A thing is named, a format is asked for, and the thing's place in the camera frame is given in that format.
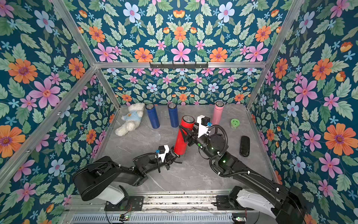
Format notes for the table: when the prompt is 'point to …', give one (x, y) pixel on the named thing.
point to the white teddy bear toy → (132, 115)
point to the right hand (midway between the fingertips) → (188, 121)
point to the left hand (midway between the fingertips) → (180, 152)
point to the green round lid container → (234, 123)
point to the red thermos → (181, 143)
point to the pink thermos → (218, 112)
